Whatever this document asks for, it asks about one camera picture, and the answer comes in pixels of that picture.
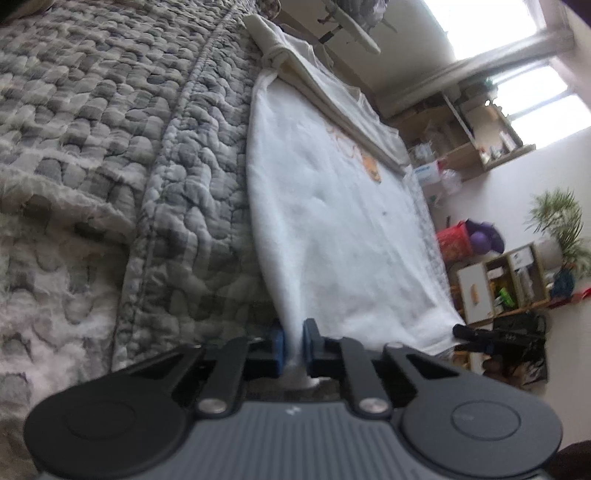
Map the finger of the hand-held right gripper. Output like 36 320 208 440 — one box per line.
452 324 495 354

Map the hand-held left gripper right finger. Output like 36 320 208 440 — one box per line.
301 318 467 419

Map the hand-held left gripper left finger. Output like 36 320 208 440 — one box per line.
115 320 290 417

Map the white bear print t-shirt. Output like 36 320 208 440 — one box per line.
242 13 466 389

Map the wooden cubby cabinet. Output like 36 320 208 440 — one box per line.
456 242 555 325

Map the red basket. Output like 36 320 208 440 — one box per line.
436 222 473 263

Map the purple plush toy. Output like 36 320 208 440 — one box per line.
465 220 505 256

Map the green potted plant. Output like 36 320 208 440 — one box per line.
526 188 591 278

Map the grey puffy quilt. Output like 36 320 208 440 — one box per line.
111 0 459 371

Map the white paper bag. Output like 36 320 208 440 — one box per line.
413 160 444 186

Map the wooden shelf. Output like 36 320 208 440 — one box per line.
388 88 537 186

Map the curtain beside wooden shelf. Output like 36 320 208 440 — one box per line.
369 28 578 110

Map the grey gingham sofa cover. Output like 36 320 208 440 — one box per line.
0 0 260 480

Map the white office chair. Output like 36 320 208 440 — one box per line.
318 0 398 54

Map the plastic wrapped grey bundle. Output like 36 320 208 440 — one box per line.
337 0 389 20

